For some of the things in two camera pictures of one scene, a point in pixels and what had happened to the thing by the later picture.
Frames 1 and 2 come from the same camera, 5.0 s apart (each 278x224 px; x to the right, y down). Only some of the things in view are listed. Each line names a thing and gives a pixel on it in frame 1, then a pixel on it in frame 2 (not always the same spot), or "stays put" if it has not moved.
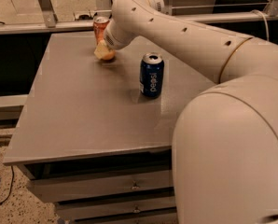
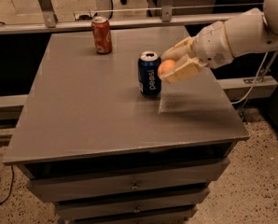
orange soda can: [100, 24] stays put
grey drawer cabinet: [92, 147] stays put
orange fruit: [109, 56] → [166, 67]
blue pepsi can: [152, 73] stays put
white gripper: [111, 38] → [211, 47]
